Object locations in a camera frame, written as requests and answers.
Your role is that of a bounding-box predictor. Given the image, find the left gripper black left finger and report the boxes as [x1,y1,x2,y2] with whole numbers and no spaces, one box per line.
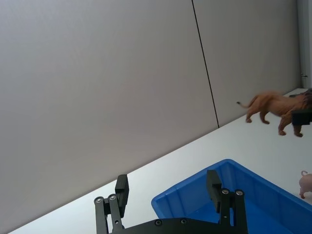
[94,174,130,234]

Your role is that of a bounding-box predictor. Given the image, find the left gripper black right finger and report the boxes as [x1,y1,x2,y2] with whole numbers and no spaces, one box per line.
[206,169,248,234]

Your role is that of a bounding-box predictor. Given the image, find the brown toy lion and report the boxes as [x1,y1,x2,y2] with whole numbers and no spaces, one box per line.
[235,88,312,137]

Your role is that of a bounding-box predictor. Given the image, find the blue plastic bin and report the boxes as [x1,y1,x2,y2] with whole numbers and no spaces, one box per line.
[151,158,312,234]

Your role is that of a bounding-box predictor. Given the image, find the pink toy pig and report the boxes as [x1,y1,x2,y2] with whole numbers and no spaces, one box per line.
[298,170,312,200]

